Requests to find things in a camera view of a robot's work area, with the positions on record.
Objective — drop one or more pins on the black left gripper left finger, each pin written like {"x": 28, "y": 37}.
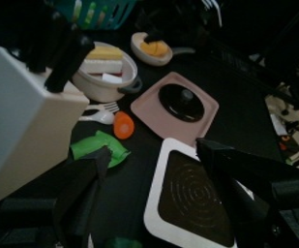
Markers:
{"x": 80, "y": 193}

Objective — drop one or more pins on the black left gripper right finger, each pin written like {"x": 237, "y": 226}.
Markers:
{"x": 233, "y": 180}

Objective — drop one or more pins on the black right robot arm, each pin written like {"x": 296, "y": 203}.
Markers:
{"x": 172, "y": 19}

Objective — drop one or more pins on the black pot lid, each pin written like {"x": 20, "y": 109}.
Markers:
{"x": 181, "y": 102}

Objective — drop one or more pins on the white toy stove black hob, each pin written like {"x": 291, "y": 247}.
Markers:
{"x": 189, "y": 197}

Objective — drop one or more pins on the green toy vegetable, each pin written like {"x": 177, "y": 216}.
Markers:
{"x": 99, "y": 147}

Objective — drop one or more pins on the orange toy carrot slice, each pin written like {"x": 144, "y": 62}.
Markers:
{"x": 123, "y": 125}

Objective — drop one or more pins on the white toy spoon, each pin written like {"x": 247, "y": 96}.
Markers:
{"x": 97, "y": 117}

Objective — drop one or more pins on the white knife block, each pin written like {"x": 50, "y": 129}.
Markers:
{"x": 22, "y": 126}

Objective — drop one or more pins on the pink square plate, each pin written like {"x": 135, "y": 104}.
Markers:
{"x": 172, "y": 111}

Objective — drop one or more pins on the yellow white toy cake slice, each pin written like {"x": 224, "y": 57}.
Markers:
{"x": 104, "y": 59}

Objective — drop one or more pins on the yellow toy food piece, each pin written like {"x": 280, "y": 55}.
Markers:
{"x": 155, "y": 48}

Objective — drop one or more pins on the teal plastic basket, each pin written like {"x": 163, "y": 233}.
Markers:
{"x": 97, "y": 13}

